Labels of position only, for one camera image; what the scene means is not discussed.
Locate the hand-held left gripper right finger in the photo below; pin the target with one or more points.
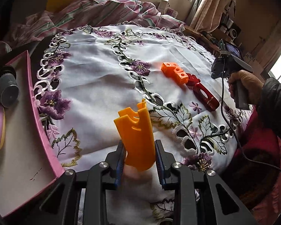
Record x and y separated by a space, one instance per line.
159 168

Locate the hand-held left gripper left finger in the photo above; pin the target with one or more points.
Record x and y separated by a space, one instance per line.
119 171

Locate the yellow plastic toy piece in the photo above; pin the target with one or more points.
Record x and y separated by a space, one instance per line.
135 140

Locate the red plastic toy piece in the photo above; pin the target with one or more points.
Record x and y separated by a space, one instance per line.
206 96

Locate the orange plastic block with holes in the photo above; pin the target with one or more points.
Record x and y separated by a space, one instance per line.
175 73

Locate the pink cardboard box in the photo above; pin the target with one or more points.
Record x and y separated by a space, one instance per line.
16 145

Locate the grey round capped bottle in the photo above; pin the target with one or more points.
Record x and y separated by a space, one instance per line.
8 89

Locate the person's right forearm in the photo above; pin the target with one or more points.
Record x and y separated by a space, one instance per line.
276 105

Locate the person's right hand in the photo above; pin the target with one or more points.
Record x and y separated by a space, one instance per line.
245 84

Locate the cluttered wooden shelf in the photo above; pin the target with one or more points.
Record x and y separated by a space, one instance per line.
231 28

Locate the wooden side table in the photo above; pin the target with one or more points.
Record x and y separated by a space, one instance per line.
196 34

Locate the beige curtain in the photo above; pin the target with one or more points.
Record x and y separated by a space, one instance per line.
203 4

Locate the white carton box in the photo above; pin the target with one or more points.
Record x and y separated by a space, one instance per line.
164 4

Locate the white embroidered floral tablecloth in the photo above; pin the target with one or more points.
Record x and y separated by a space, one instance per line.
103 75

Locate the pink striped blanket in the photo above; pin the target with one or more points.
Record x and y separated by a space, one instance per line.
96 9

